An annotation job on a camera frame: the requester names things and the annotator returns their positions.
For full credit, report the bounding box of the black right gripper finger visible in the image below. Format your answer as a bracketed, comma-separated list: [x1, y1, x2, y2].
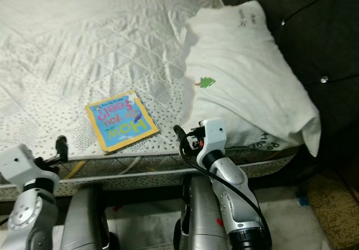
[172, 124, 189, 151]

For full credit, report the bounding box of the blue children's picture book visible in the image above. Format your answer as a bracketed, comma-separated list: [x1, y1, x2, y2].
[85, 90, 160, 154]

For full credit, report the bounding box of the white pillow with green print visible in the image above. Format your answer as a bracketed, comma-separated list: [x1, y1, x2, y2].
[182, 0, 323, 158]

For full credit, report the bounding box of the silver left robot leg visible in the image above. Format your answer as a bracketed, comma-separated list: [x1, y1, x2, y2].
[61, 185, 111, 250]

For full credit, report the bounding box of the silver robot leg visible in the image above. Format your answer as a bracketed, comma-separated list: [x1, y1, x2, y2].
[61, 185, 111, 250]
[171, 174, 232, 250]

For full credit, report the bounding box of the silver right robot leg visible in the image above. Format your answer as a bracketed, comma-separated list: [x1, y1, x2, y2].
[171, 174, 232, 250]

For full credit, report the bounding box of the white patterned mattress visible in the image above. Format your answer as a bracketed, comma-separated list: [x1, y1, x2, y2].
[0, 0, 302, 202]

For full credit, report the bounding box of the brown floor mat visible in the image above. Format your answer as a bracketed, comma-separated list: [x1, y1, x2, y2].
[302, 171, 359, 250]

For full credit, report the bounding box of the black tufted headboard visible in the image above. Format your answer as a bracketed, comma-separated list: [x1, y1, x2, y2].
[210, 0, 359, 184]

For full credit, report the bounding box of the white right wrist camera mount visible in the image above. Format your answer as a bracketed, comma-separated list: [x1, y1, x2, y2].
[199, 118, 228, 154]

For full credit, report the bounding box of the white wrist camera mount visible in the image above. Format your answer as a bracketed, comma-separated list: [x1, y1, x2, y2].
[0, 143, 60, 193]
[199, 118, 228, 154]

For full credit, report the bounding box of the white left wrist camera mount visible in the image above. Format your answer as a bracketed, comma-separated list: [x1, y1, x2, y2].
[0, 143, 60, 193]

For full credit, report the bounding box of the black bed frame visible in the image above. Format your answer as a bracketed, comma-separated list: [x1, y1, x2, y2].
[0, 174, 303, 214]

